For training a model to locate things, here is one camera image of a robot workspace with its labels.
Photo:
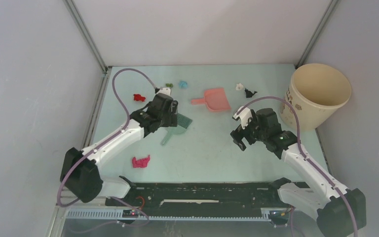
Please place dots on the white paper scrap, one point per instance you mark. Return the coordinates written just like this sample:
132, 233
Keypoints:
239, 87

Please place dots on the right aluminium frame post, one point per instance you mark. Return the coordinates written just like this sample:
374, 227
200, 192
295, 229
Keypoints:
331, 8

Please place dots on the pink plastic dustpan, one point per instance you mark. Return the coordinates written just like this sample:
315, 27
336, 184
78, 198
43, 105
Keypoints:
215, 100

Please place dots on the left aluminium frame post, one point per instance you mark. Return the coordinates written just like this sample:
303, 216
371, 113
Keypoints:
81, 25

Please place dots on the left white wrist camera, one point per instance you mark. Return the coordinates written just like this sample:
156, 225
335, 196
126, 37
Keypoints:
163, 90

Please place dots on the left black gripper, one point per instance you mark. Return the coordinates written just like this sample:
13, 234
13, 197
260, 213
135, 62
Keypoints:
171, 121

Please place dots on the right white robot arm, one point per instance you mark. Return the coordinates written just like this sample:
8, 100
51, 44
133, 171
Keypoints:
337, 210

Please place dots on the aluminium frame post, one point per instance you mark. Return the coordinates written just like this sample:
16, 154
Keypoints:
331, 8
81, 25

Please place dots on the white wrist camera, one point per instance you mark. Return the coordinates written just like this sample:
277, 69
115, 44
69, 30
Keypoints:
244, 115
163, 90

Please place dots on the green plastic brush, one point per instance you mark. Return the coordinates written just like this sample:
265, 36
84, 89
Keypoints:
183, 122

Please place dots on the red paper scrap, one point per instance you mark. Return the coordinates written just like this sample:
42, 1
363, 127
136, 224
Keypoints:
139, 98

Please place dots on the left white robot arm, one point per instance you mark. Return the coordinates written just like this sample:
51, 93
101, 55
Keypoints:
81, 168

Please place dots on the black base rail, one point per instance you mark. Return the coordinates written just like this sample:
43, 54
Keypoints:
203, 200

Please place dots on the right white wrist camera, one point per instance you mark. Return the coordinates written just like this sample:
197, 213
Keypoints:
244, 115

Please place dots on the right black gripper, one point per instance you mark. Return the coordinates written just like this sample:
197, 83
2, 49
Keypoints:
239, 133

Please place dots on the beige paper bucket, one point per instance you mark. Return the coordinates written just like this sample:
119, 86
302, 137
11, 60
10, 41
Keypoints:
315, 92

